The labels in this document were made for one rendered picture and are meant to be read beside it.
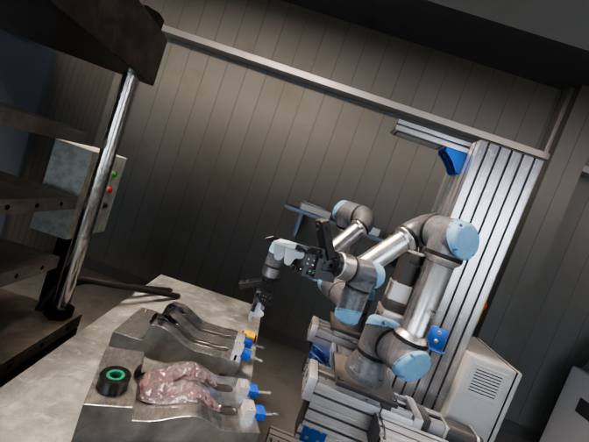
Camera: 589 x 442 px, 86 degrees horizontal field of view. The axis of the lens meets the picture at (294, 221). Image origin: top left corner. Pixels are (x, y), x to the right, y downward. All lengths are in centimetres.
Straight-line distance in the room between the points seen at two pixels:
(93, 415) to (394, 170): 314
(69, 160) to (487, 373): 189
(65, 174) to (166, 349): 85
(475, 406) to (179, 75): 377
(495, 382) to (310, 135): 272
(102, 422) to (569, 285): 411
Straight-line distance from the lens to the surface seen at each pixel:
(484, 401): 160
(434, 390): 157
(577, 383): 420
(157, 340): 141
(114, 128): 146
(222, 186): 360
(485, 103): 395
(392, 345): 115
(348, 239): 145
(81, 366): 138
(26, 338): 153
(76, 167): 164
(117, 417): 108
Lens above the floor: 158
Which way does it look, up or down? 4 degrees down
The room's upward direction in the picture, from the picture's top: 20 degrees clockwise
